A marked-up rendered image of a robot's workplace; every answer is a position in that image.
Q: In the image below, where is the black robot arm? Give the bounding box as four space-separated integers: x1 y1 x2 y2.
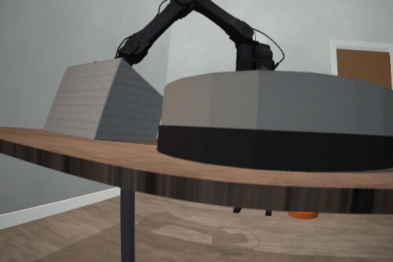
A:
115 0 275 71

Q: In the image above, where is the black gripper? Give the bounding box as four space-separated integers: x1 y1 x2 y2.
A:
236 57 246 71

